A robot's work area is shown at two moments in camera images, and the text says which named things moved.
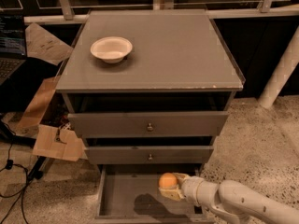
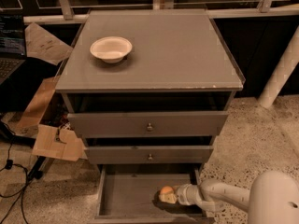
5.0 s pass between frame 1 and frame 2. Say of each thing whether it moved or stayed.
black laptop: stayed
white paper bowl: stayed
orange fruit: moved
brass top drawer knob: stayed
